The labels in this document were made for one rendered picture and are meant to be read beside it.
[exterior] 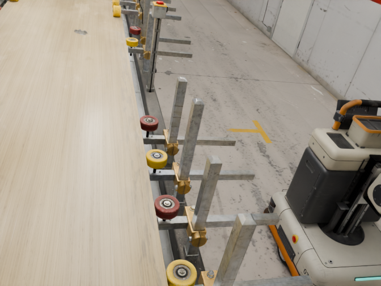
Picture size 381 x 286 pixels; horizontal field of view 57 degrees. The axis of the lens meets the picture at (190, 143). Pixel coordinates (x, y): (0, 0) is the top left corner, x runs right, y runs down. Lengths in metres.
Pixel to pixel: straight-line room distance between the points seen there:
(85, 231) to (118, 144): 0.43
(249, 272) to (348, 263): 0.54
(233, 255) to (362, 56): 3.96
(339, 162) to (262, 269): 0.79
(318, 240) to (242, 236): 1.37
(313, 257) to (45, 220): 1.43
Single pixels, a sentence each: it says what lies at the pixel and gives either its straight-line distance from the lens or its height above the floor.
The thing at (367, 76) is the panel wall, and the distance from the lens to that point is 4.52.
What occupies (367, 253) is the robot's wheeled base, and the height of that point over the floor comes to 0.28.
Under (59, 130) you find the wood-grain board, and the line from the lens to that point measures 1.43.
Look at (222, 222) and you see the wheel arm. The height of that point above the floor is 0.83.
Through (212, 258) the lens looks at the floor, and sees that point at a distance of 2.20.
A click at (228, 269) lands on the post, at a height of 0.99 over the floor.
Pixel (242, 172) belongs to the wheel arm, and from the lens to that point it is 1.47.
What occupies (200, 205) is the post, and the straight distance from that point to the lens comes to 1.08.
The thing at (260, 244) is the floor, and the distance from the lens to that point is 2.38.
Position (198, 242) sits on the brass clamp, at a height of 0.82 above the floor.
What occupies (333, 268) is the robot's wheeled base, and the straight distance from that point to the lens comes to 2.07.
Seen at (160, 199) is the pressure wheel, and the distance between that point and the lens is 1.14.
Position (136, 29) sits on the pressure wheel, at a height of 0.91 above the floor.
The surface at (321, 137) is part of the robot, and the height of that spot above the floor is 0.80.
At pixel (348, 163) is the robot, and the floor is 0.75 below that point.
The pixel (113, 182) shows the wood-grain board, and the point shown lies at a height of 0.90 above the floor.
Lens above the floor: 1.68
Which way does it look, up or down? 33 degrees down
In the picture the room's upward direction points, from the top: 12 degrees clockwise
